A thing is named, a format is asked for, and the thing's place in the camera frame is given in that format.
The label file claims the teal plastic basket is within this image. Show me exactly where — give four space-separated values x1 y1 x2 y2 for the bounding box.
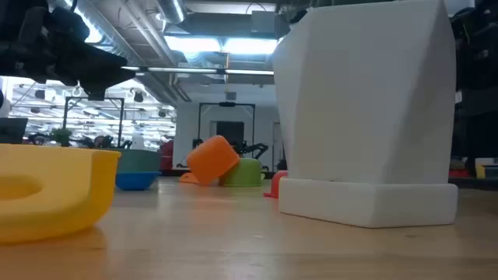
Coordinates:
115 149 163 174

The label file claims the long ceiling tube light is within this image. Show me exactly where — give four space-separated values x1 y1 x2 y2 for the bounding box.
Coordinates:
121 65 275 77

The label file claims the red measuring cup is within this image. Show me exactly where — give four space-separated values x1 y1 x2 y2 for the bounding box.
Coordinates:
263 170 289 200

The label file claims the white faceted planter pot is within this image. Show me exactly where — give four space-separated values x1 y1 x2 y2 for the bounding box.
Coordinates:
272 0 458 184

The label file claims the background red object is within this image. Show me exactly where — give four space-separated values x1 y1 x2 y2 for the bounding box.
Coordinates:
159 139 174 172

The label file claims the orange measuring cup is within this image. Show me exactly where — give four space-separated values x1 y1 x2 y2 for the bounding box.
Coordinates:
179 135 241 187

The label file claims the green measuring cup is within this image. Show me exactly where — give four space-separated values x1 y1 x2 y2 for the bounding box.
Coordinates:
218 156 266 188

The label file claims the black background frame stand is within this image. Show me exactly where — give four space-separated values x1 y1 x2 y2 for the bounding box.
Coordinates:
63 95 126 149
197 101 257 159

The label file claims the dark background monitor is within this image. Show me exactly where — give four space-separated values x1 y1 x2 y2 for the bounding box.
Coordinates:
0 117 29 145

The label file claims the background potted plant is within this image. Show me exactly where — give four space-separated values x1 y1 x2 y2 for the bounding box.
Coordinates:
49 127 74 148

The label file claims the silver ceiling duct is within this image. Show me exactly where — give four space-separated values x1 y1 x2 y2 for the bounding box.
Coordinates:
155 0 187 25

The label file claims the blue measuring cup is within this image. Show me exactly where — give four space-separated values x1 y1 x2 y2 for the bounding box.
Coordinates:
114 171 162 192

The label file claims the dark background door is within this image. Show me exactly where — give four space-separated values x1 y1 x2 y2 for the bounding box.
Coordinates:
216 121 245 147

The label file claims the white planter saucer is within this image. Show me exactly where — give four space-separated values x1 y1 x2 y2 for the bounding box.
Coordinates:
278 177 460 229

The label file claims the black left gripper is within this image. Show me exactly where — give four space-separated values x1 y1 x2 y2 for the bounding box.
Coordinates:
0 6 136 101

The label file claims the yellow measuring cup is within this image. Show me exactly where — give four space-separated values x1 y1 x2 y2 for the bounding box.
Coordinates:
0 142 122 245

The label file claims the ceiling light panel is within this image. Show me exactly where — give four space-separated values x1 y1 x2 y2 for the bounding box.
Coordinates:
163 34 279 56

